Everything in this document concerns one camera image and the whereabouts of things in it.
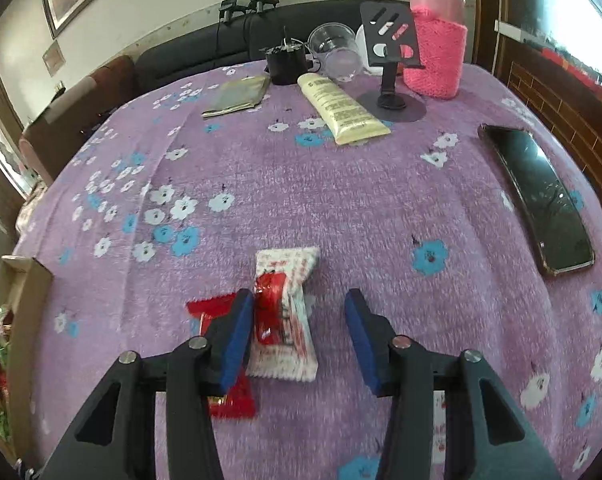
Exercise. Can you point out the olive flat packet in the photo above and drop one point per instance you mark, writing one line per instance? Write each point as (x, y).
(236, 95)

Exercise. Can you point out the black sofa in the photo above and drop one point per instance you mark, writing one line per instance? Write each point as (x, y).
(191, 60)

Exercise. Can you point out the long white box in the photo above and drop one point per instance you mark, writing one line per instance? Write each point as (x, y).
(508, 29)

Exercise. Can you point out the wooden brick-pattern cabinet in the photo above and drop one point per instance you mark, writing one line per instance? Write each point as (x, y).
(541, 85)

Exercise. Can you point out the brown chair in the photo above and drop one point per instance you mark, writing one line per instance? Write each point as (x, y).
(81, 105)

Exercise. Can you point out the black phone stand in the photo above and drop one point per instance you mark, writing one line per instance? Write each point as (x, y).
(386, 20)

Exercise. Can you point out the black smartphone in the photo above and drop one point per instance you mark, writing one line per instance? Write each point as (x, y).
(546, 205)

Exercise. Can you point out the white round object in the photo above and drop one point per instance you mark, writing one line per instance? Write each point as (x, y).
(362, 52)

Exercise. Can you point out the cream squeeze tube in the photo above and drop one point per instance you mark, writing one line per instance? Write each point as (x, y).
(341, 110)

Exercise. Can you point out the small black device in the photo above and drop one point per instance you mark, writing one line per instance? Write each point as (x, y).
(286, 65)

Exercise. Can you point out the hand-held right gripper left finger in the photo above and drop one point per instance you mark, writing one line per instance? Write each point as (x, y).
(236, 340)

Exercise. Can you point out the pink flask with knitted sleeve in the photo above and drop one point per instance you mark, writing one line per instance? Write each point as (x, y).
(433, 60)

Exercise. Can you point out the clear plastic cup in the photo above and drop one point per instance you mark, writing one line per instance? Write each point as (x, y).
(336, 55)

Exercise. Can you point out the small wall plaque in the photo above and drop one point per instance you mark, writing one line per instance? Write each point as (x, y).
(53, 58)

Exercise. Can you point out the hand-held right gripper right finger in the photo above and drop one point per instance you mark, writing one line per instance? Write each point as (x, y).
(362, 340)

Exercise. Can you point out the cardboard box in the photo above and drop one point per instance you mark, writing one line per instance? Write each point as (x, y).
(26, 280)

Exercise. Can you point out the red-white snack packet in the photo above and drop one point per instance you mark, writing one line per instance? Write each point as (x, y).
(293, 320)

